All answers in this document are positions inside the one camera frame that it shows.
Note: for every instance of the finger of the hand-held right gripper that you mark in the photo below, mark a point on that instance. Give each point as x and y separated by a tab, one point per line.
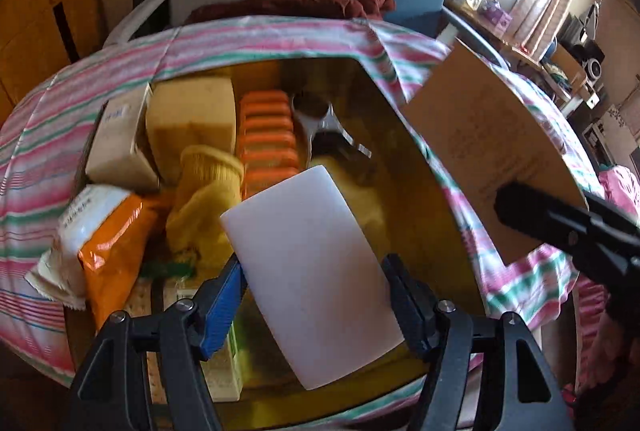
545	221

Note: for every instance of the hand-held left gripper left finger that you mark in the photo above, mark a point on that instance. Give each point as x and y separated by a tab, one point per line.
222	306

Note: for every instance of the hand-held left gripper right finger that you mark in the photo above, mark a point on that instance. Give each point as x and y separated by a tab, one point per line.
406	306

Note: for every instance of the green-wrapped cracker packet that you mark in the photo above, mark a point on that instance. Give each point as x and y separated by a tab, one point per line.
170	268

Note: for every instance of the green tea box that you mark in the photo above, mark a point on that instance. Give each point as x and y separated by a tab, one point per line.
225	376

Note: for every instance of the cardboard-lined lid flap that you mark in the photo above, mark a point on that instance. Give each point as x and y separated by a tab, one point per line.
500	136

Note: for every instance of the yellow knitted glove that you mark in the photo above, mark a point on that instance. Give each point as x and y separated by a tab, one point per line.
205	201

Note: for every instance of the orange snack bag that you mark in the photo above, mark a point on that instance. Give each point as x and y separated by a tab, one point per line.
110	251

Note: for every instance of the orange plastic rack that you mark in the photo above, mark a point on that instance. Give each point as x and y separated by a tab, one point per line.
265	146

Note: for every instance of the beige cardboard box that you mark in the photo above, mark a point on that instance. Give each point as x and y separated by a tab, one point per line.
120	146

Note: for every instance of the striped fabric storage box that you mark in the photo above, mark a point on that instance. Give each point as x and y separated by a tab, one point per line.
50	211

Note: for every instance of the pink blanket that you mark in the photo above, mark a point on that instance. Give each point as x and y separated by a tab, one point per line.
620	183

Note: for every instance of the wooden chair with clothes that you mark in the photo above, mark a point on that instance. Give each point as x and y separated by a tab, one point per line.
570	71

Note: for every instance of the small desk fan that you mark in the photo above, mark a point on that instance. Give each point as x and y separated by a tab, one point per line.
595	68

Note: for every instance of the wooden desk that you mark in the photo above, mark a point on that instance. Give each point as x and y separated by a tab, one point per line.
520	48

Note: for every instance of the purple box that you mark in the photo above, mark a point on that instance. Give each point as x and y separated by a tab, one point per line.
497	15

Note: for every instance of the dark red jacket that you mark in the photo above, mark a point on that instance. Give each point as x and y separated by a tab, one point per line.
300	1

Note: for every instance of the wooden cabinet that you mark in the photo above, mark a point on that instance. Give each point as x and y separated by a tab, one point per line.
30	36

